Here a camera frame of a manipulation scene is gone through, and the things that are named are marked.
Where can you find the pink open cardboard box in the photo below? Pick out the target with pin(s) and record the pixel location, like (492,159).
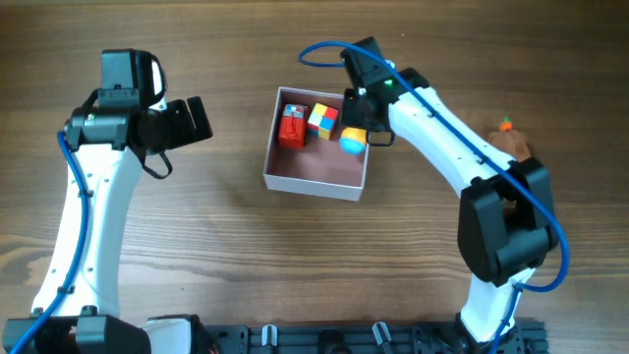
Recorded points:
(322,168)

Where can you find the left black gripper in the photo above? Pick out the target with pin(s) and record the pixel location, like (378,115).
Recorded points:
(188,132)

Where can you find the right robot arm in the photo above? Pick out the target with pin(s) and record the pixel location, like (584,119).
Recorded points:
(506,223)

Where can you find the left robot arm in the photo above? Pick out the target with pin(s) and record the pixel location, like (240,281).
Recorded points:
(105,143)

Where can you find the multicolour puzzle cube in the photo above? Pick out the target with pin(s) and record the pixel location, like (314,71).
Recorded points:
(322,121)

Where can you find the blue orange toy figure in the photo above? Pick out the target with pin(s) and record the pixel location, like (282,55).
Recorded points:
(353,140)

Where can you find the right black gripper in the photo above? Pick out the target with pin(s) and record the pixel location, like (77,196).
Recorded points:
(356,112)

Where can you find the red toy fire truck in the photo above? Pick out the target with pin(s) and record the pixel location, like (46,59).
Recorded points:
(293,126)

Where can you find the brown plush bear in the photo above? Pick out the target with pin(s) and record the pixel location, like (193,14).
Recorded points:
(510,141)

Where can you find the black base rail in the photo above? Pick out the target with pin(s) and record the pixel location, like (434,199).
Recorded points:
(418,338)

